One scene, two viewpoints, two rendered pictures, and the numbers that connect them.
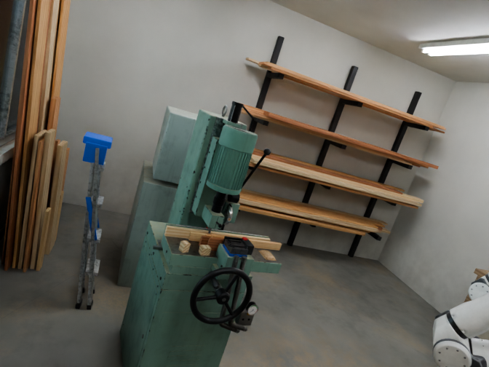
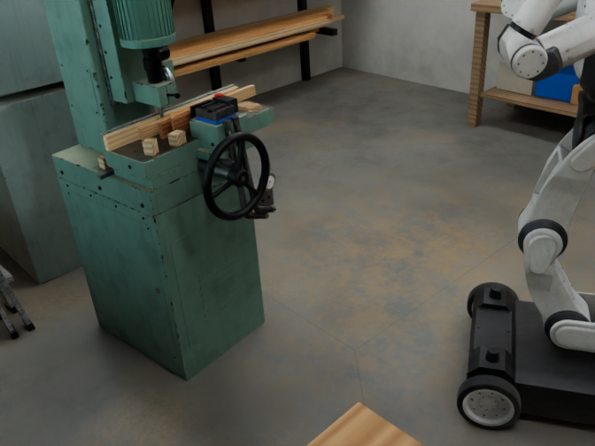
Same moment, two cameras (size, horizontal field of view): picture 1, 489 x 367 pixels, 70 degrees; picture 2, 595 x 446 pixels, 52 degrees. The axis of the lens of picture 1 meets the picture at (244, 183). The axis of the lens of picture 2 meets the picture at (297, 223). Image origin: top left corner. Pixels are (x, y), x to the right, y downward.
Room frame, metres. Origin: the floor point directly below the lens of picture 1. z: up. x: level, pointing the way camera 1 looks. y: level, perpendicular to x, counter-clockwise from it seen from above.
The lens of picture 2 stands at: (-0.32, 0.42, 1.62)
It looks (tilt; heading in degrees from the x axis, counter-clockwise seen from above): 29 degrees down; 339
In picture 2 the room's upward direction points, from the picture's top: 4 degrees counter-clockwise
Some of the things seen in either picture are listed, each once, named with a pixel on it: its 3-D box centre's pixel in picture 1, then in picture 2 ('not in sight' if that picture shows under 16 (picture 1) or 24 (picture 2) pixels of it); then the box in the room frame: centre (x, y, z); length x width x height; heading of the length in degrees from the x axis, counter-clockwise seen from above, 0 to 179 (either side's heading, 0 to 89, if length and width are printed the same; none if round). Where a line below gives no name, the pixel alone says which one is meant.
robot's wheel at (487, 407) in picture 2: not in sight; (488, 402); (0.80, -0.64, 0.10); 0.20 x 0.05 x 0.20; 50
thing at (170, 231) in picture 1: (220, 237); (177, 115); (1.75, 0.03, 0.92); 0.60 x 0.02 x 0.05; 117
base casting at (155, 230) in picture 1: (193, 254); (150, 161); (1.81, 0.15, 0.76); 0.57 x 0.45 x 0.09; 27
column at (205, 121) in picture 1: (204, 177); (98, 45); (1.96, 0.23, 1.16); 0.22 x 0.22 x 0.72; 27
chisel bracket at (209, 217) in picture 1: (212, 218); (154, 93); (1.72, 0.10, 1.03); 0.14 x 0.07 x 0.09; 27
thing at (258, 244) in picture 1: (237, 241); (201, 110); (1.78, -0.06, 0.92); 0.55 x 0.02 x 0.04; 117
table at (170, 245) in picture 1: (225, 258); (204, 137); (1.64, -0.03, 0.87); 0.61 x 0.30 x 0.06; 117
